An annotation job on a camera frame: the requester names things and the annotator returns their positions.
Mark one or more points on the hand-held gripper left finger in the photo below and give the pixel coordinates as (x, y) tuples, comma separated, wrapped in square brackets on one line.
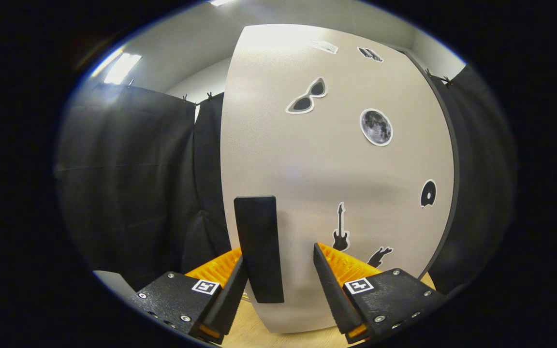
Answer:
[(230, 299)]

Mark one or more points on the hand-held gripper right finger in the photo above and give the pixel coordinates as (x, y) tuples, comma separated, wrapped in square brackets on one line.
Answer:
[(336, 295)]

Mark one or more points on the black backdrop cloth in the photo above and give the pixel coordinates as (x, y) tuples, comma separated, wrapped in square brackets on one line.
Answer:
[(128, 193)]

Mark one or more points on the beige shoe cabinet door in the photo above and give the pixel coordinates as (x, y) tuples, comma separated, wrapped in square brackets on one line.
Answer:
[(307, 159)]

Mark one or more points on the long ceiling light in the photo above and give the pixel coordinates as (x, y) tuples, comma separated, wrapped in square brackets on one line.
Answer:
[(121, 67), (220, 2)]

